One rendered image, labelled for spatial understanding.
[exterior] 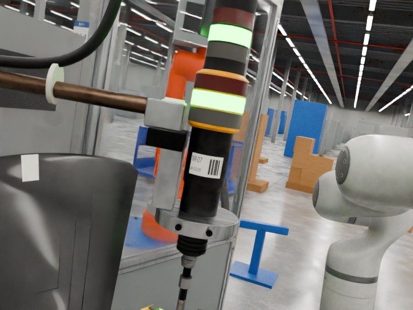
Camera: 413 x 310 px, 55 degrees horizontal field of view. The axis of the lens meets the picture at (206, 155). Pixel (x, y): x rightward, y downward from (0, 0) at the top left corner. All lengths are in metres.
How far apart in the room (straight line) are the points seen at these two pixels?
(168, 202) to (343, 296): 0.73
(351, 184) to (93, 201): 0.35
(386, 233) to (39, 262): 0.76
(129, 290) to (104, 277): 1.04
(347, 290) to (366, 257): 0.09
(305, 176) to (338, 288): 8.67
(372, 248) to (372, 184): 0.41
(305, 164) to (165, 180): 9.31
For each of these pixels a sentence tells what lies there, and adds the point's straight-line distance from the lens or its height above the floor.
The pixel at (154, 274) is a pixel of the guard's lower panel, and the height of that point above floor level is 0.92.
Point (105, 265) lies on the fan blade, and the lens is 0.42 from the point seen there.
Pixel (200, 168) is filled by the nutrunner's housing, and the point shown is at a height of 1.49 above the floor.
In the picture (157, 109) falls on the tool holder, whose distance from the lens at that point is 0.32.
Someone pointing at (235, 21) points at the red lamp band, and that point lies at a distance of 0.32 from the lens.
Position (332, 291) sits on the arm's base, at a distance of 1.02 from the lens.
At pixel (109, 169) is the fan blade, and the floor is 1.45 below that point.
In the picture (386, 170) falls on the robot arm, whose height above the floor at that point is 1.50.
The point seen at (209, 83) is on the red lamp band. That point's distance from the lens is 0.31.
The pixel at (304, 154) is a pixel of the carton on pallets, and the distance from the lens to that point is 9.60.
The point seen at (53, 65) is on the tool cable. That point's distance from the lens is 0.35.
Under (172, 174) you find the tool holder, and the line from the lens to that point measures 0.32.
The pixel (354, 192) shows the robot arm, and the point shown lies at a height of 1.46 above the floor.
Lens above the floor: 1.54
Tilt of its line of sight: 7 degrees down
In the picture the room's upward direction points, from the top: 10 degrees clockwise
